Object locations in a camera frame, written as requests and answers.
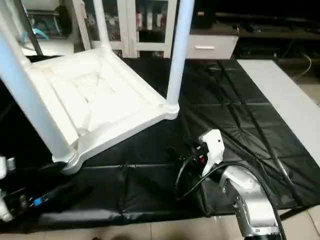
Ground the white plastic table leg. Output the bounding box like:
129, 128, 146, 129
0, 0, 32, 67
166, 0, 196, 115
0, 30, 82, 175
92, 0, 113, 52

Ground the white plastic table top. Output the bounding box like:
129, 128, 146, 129
22, 47, 181, 176

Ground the black plastic mat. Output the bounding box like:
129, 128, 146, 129
0, 55, 320, 233

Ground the white drawer unit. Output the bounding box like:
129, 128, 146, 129
185, 34, 240, 61

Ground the white glass-door cabinet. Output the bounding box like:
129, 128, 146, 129
72, 0, 178, 59

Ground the black low cabinet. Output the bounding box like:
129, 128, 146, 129
192, 0, 320, 58

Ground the light blue plastic object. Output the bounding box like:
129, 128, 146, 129
29, 27, 51, 42

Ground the grey metal pole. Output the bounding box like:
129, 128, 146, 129
15, 0, 45, 57

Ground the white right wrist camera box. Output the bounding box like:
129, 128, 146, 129
198, 128, 224, 178

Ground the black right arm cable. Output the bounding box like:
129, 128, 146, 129
174, 145, 286, 240

